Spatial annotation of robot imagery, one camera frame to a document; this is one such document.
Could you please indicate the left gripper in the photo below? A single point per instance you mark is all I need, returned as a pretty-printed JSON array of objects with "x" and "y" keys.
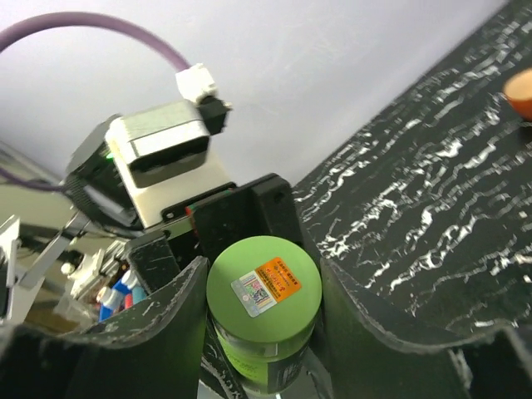
[{"x": 208, "y": 224}]

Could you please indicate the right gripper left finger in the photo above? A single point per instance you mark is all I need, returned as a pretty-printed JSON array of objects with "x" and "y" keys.
[{"x": 152, "y": 350}]

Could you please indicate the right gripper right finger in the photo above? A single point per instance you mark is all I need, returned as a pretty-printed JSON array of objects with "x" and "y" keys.
[{"x": 376, "y": 350}]

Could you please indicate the small orange cup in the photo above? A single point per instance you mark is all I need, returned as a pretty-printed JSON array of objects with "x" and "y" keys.
[{"x": 518, "y": 93}]

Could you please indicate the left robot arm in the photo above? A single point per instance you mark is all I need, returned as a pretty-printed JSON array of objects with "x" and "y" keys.
[{"x": 95, "y": 187}]

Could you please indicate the green pill bottle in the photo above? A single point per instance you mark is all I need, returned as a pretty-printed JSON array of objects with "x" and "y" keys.
[{"x": 264, "y": 294}]

